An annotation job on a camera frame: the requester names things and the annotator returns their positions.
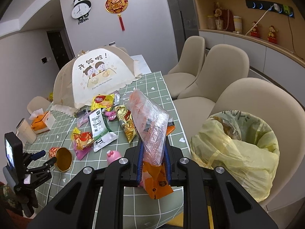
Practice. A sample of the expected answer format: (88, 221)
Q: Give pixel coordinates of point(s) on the far beige chair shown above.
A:
(188, 68)

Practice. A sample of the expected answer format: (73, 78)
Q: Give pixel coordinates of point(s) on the middle beige chair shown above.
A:
(223, 65)

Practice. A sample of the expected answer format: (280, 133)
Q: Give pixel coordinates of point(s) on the beige chair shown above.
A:
(286, 118)
(223, 65)
(188, 68)

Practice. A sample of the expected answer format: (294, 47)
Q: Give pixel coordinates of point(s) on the red doll figurine left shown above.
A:
(254, 32)

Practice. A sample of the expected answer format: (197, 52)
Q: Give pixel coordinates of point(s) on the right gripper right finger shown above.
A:
(212, 198)

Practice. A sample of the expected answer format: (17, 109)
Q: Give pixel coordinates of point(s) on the pink lollipop wrapper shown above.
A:
(111, 115)

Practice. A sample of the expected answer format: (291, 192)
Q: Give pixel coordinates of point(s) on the red doll figurine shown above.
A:
(272, 35)
(254, 32)

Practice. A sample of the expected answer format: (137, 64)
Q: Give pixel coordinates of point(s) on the near beige chair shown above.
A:
(286, 118)

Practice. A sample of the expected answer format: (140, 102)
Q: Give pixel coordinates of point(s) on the beige mesh food cover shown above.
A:
(101, 71)

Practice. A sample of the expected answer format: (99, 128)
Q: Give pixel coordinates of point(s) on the red chinese knot ornament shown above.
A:
(117, 7)

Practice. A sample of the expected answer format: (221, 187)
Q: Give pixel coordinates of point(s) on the orange white tissue box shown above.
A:
(41, 121)

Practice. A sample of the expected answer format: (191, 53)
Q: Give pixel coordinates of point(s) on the yellow purple snack wrapper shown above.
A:
(80, 154)

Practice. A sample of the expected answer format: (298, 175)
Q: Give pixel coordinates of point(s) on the green grid tablecloth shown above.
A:
(140, 211)

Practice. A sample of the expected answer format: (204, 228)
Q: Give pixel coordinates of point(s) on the red doll figurine right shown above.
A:
(272, 35)

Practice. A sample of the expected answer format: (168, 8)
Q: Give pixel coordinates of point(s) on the pink caterpillar toy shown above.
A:
(112, 155)

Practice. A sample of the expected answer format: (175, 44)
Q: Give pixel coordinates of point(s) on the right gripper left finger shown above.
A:
(93, 198)

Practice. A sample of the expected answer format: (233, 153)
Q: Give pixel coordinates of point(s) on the beige cup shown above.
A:
(25, 131)

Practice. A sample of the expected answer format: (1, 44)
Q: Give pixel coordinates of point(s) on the green white snack bag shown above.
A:
(101, 133)

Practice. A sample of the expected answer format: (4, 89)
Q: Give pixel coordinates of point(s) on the red gold snack wrapper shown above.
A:
(80, 139)

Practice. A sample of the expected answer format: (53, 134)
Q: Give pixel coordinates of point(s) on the light purple candy wrapper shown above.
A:
(82, 117)

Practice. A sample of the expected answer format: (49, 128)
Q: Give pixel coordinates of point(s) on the trash bin yellow bag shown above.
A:
(243, 144)

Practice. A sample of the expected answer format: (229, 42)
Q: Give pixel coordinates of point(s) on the panda wall clock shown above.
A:
(81, 9)

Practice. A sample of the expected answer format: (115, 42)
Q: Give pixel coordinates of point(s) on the orange clear plastic bag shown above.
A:
(151, 122)

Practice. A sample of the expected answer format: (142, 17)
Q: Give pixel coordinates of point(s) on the black power strip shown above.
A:
(271, 6)

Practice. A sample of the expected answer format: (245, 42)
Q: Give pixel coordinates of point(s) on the gold yellow snack wrapper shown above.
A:
(125, 119)

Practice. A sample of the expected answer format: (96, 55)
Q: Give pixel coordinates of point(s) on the yellow nabati wafer wrapper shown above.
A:
(103, 102)

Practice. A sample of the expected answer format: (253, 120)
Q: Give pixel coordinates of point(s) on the red paper cup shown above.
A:
(64, 158)

